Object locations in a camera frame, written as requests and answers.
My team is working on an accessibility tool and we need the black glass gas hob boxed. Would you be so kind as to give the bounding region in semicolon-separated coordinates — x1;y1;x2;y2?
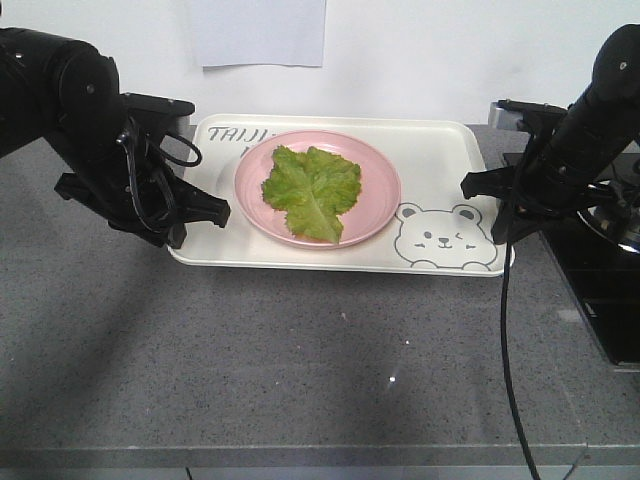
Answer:
502;151;640;366

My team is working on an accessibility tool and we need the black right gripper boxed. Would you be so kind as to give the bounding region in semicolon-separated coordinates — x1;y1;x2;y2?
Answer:
460;107;605;245

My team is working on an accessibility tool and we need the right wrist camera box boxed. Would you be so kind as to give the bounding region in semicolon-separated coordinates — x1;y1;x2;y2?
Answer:
488;99;566;131

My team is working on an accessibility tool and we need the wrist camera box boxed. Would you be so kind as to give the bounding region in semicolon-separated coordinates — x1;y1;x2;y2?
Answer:
488;99;566;131
122;92;195;132

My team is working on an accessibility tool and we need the pink round plate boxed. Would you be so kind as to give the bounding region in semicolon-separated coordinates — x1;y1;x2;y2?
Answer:
234;130;401;249

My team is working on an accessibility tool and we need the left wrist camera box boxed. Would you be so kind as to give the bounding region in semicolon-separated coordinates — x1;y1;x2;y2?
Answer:
122;92;195;132

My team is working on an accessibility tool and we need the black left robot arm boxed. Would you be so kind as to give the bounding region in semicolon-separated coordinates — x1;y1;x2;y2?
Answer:
1;28;231;248

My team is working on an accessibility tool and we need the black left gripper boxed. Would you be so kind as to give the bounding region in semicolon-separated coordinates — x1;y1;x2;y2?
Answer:
54;119;231;248

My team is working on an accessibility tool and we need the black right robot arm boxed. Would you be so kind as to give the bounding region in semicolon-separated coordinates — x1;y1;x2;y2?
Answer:
461;24;639;244

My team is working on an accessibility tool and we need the white paper on wall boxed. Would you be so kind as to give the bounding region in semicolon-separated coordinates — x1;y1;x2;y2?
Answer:
189;1;326;67

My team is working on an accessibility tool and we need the cream bear serving tray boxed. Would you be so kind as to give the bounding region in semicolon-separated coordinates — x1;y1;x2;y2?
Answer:
171;114;513;277

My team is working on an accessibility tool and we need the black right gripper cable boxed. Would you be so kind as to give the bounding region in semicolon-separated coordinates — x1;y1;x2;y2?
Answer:
498;134;541;480

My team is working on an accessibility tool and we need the green lettuce leaf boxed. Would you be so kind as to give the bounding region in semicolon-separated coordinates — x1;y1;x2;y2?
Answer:
261;145;362;244

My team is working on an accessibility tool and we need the black gas burner ring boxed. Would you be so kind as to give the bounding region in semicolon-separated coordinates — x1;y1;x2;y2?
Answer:
574;179;640;254

